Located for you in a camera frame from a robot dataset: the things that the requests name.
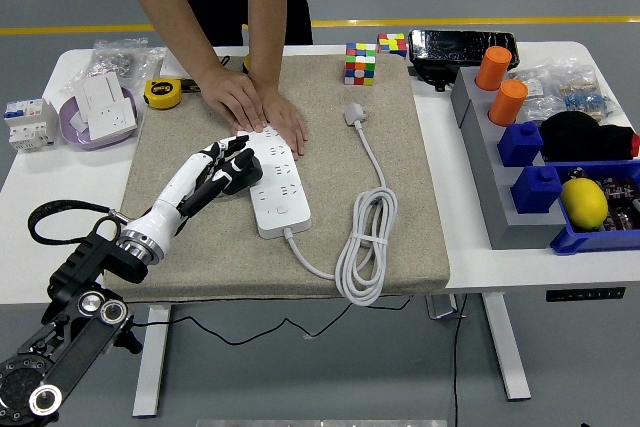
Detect person's left hand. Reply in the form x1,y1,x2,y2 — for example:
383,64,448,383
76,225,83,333
257,86,310,161

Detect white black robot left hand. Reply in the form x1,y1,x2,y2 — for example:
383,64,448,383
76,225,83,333
124,134,264,248

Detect person's right hand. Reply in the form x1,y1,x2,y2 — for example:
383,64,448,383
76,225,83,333
198,65,267,133

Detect black plug adapter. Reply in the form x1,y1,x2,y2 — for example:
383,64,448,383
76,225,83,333
219,154,265,197

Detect white power strip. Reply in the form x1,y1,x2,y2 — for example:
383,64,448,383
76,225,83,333
235,127,312,241

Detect thin black plug cord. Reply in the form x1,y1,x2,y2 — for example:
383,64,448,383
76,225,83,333
130,296,411,346

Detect white flat card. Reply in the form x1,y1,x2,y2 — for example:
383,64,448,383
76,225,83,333
159,48,200,79

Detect grey-brown mat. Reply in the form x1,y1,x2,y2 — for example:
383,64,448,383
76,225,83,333
103,53,451,304

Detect large colourful puzzle cube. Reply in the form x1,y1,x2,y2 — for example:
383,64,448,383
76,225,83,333
343,42,378,87

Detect purple bowl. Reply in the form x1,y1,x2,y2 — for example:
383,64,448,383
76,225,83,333
58,86,139,151

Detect clear bag of metal screws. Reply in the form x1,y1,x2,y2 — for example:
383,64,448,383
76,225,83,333
89,37,167,92

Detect small colourful puzzle cube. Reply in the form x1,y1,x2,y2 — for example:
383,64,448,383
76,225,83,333
377,32,408,59

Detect white circuit breaker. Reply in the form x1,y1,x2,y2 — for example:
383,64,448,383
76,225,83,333
3,97,60,153

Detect white table leg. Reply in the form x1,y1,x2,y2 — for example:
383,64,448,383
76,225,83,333
131,303,172,419
481,293,532,403

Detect glossy black device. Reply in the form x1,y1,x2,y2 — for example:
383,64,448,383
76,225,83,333
407,28,520,93

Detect orange cylinder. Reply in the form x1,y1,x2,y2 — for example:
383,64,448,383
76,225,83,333
488,78,530,127
474,45,513,92

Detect grey stepped block holder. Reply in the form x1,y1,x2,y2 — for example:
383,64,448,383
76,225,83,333
451,66,569,251

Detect blue square peg block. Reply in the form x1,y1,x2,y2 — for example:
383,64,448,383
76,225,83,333
497,121,545,168
510,165,565,215

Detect grey under-table box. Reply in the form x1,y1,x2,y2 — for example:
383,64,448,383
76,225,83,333
424,293,467,321

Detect clear bag of small parts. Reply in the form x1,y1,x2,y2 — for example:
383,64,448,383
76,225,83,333
512,66,566,123

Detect black cloth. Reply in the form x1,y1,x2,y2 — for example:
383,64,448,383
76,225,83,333
538,111,639,163

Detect clear bag of blue components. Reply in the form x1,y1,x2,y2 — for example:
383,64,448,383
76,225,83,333
549,59,626,124

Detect yellow lemon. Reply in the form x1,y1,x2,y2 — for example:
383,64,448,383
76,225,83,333
559,178,610,232

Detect blue plastic bin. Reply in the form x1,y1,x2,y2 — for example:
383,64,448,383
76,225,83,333
549,160,640,257

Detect dark cylindrical components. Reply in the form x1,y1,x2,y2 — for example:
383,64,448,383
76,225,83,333
564,166,640,234

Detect black table control panel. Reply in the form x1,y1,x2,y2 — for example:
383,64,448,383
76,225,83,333
545,286,627,304

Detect white power strip cable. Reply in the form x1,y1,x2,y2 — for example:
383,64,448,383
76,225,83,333
284,101,400,307

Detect white wall socket panels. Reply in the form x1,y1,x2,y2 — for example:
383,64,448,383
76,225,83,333
69,71,139,142

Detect black hanging cable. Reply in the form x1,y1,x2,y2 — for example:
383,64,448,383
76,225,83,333
451,293,470,427

